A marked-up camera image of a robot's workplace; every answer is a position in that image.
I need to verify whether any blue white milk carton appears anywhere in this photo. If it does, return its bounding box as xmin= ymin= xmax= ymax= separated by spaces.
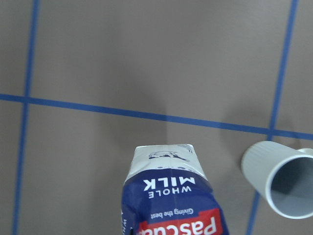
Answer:
xmin=121 ymin=143 xmax=229 ymax=235

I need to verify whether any white handled mug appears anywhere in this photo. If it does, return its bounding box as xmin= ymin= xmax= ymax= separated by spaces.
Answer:
xmin=241 ymin=141 xmax=313 ymax=219

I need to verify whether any brown paper table cover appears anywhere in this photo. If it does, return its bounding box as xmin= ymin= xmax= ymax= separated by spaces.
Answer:
xmin=0 ymin=0 xmax=313 ymax=235

